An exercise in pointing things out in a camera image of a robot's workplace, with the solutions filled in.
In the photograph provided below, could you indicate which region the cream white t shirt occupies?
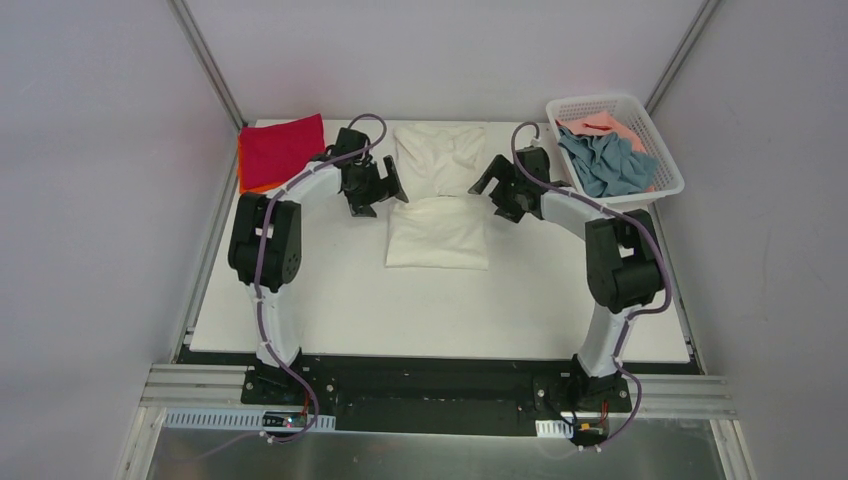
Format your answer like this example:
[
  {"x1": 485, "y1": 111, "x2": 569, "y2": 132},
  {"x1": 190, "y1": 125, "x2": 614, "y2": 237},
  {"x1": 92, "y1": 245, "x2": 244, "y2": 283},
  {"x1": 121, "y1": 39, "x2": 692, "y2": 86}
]
[{"x1": 385, "y1": 123, "x2": 489, "y2": 271}]

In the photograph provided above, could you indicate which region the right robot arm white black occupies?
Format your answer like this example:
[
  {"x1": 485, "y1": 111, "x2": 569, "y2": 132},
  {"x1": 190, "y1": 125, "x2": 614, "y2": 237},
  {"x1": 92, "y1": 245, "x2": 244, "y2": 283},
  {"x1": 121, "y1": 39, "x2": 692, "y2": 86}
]
[{"x1": 468, "y1": 147, "x2": 667, "y2": 410}]

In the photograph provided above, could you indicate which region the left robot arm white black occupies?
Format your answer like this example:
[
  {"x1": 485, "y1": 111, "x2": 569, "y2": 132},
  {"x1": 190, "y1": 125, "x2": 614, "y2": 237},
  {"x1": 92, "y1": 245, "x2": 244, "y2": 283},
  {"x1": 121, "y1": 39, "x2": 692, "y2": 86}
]
[{"x1": 227, "y1": 127, "x2": 408, "y2": 405}]

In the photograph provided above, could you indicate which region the blue grey t shirt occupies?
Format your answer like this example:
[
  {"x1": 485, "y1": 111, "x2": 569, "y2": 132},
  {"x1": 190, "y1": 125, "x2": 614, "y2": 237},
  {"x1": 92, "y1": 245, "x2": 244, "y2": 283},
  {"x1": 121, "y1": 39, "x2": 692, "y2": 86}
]
[{"x1": 558, "y1": 127, "x2": 659, "y2": 198}]

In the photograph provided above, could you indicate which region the folded orange t shirt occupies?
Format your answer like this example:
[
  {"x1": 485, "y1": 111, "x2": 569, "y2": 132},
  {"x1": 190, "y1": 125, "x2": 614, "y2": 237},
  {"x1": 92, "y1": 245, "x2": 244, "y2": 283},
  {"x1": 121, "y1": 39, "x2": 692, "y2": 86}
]
[{"x1": 237, "y1": 133, "x2": 285, "y2": 193}]

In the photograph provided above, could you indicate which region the folded red t shirt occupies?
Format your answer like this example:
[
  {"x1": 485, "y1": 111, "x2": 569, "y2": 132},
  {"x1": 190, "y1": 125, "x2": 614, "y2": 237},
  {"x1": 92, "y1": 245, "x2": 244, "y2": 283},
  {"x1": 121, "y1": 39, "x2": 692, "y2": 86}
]
[{"x1": 237, "y1": 114, "x2": 326, "y2": 193}]

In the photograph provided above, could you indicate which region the white plastic laundry basket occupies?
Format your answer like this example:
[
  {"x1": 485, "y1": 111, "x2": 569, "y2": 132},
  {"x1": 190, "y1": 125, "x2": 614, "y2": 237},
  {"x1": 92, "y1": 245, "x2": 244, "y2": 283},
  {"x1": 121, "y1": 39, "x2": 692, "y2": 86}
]
[{"x1": 546, "y1": 94, "x2": 685, "y2": 210}]

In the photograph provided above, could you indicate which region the pink t shirt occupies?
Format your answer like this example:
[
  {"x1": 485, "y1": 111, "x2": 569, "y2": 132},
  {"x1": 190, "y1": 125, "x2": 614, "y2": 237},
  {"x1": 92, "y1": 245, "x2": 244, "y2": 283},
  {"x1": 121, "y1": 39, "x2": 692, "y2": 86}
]
[{"x1": 557, "y1": 111, "x2": 654, "y2": 193}]

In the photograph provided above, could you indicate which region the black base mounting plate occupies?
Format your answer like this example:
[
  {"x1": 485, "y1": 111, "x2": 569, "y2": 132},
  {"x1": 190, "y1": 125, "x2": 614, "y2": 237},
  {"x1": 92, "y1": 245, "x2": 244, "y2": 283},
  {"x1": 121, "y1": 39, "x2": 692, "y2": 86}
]
[{"x1": 173, "y1": 344, "x2": 704, "y2": 439}]

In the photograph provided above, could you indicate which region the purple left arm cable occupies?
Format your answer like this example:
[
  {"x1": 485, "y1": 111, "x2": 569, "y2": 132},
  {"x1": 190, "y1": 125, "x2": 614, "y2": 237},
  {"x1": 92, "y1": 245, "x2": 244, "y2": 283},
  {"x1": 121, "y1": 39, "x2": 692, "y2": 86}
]
[{"x1": 165, "y1": 113, "x2": 389, "y2": 458}]

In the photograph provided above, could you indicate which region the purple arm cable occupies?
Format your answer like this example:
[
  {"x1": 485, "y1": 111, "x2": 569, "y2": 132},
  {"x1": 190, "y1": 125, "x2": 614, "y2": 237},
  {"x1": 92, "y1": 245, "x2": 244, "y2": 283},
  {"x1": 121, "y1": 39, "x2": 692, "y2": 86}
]
[
  {"x1": 165, "y1": 113, "x2": 389, "y2": 458},
  {"x1": 510, "y1": 121, "x2": 674, "y2": 455}
]

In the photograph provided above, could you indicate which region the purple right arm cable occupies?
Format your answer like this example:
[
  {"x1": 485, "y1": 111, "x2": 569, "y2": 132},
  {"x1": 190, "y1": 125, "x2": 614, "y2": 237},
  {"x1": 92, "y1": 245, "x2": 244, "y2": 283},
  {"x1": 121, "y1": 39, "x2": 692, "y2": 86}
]
[{"x1": 510, "y1": 121, "x2": 674, "y2": 455}]

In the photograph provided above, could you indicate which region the right white cable duct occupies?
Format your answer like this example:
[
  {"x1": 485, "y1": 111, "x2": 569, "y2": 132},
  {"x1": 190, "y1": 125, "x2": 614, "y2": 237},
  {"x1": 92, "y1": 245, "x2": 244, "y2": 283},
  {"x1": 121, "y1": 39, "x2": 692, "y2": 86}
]
[{"x1": 535, "y1": 419, "x2": 574, "y2": 439}]

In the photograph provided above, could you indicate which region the white cable duct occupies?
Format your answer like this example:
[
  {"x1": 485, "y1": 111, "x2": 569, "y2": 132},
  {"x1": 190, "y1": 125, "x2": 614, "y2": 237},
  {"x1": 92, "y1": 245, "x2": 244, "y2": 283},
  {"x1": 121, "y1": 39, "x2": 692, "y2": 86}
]
[
  {"x1": 535, "y1": 419, "x2": 574, "y2": 439},
  {"x1": 163, "y1": 408, "x2": 313, "y2": 433}
]

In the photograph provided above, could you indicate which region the left corner aluminium post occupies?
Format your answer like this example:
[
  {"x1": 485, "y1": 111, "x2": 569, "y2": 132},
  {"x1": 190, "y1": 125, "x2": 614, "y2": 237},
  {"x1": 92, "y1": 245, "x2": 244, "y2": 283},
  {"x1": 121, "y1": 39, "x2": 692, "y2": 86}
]
[{"x1": 167, "y1": 0, "x2": 247, "y2": 131}]

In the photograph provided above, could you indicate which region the corner aluminium post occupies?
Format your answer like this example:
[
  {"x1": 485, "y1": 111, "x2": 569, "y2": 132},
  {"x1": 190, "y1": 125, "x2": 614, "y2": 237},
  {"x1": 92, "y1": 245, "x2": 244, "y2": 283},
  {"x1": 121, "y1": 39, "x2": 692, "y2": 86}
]
[
  {"x1": 644, "y1": 0, "x2": 723, "y2": 115},
  {"x1": 167, "y1": 0, "x2": 247, "y2": 131}
]

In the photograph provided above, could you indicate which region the aluminium front frame rail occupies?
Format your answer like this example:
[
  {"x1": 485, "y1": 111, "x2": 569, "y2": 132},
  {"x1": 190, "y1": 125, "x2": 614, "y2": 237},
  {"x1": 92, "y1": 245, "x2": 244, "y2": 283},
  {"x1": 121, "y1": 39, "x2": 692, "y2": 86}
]
[{"x1": 141, "y1": 364, "x2": 738, "y2": 420}]

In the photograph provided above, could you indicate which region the right corner aluminium post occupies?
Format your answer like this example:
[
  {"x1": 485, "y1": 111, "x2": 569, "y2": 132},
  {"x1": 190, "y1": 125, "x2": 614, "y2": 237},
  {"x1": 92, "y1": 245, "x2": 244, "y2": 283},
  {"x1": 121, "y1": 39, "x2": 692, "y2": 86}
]
[{"x1": 644, "y1": 0, "x2": 723, "y2": 115}]

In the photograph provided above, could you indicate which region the left white cable duct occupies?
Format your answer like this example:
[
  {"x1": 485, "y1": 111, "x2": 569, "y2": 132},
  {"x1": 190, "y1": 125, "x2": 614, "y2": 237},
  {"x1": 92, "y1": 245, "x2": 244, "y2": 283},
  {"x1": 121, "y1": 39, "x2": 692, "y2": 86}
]
[{"x1": 163, "y1": 408, "x2": 313, "y2": 433}]

